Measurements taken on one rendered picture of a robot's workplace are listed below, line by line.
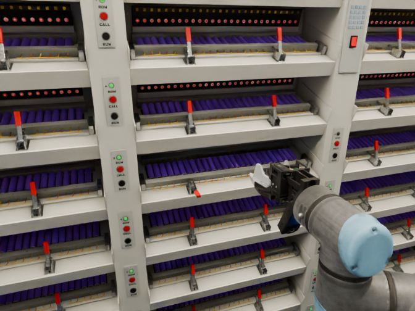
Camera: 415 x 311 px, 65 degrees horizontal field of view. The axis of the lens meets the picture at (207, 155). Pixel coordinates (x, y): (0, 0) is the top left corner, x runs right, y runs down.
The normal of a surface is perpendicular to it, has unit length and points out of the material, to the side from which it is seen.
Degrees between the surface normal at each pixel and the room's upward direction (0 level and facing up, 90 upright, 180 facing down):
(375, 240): 85
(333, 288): 90
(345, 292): 88
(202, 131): 18
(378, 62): 108
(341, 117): 90
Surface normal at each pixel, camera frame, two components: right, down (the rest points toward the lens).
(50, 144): 0.10, -0.77
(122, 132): 0.30, 0.35
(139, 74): 0.29, 0.62
